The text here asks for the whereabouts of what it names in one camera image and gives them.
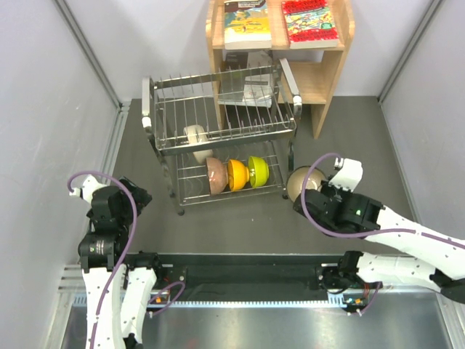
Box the orange bowl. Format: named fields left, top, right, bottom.
left=227, top=159, right=250, bottom=192

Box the red colourful cover book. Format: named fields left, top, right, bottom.
left=281, top=0, right=339, bottom=49

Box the wooden shelf unit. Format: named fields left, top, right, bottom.
left=206, top=1, right=355, bottom=139

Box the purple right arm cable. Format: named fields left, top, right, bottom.
left=300, top=152, right=465, bottom=316

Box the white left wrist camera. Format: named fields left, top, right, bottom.
left=69, top=174, right=103, bottom=204

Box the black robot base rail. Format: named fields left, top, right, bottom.
left=119, top=252, right=404, bottom=302

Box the yellow blue cover book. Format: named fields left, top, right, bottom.
left=224, top=0, right=272, bottom=50

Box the cream ceramic bowl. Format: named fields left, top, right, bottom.
left=183, top=124, right=214, bottom=164

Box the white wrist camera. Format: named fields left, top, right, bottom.
left=328, top=158, right=363, bottom=192
left=69, top=174, right=103, bottom=204

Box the dark blue bowl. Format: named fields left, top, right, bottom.
left=286, top=166, right=328, bottom=203

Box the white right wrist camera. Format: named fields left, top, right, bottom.
left=328, top=158, right=363, bottom=192

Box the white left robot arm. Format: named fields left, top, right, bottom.
left=68, top=171, right=165, bottom=348

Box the lime green bowl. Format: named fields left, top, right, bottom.
left=248, top=156, right=270, bottom=188

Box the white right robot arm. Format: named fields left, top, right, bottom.
left=291, top=182, right=464, bottom=303

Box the steel two-tier dish rack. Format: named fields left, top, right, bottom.
left=142, top=58, right=302, bottom=215

